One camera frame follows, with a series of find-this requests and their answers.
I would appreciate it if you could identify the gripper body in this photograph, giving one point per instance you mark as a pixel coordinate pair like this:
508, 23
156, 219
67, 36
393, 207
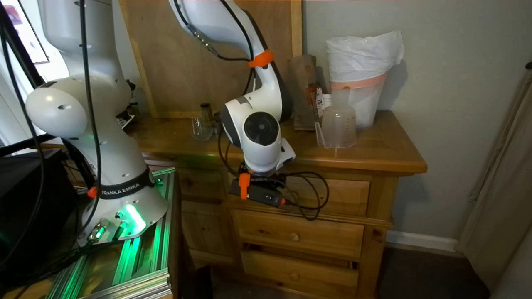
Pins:
268, 179

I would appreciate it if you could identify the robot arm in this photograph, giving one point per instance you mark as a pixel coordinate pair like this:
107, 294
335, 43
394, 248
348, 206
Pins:
116, 158

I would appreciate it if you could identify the wooden drawer knob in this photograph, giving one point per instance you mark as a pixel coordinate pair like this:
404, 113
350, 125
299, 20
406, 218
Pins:
294, 237
294, 276

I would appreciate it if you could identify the wide wooden drawer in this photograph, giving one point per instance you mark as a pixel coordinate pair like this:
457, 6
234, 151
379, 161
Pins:
324, 236
345, 195
320, 274

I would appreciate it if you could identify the narrow wooden drawer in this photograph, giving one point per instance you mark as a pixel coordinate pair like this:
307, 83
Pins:
205, 228

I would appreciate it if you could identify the clear drinking glass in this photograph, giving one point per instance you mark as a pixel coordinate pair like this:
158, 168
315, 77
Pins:
201, 129

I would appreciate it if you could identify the clear plastic measuring jug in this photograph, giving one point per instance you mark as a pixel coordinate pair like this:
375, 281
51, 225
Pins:
338, 124

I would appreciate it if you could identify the small glass jar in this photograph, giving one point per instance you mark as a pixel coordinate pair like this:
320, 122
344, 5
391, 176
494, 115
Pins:
206, 111

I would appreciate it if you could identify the brown paper package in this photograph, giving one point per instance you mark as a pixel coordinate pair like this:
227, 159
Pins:
305, 87

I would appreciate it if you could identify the wooden dresser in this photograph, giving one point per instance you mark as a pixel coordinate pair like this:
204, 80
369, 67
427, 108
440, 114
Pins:
374, 145

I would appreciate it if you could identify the bin with white bag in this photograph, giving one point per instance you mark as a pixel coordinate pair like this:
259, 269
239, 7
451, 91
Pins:
361, 74

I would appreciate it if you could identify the wooden board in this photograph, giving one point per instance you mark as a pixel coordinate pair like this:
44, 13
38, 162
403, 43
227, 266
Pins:
174, 62

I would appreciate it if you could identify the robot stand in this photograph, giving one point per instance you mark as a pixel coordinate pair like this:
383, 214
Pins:
137, 265

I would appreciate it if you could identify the beige curtain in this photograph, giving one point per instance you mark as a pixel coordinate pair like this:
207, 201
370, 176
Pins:
503, 187

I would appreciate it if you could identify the black computer box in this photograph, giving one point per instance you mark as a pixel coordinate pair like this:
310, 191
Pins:
33, 207

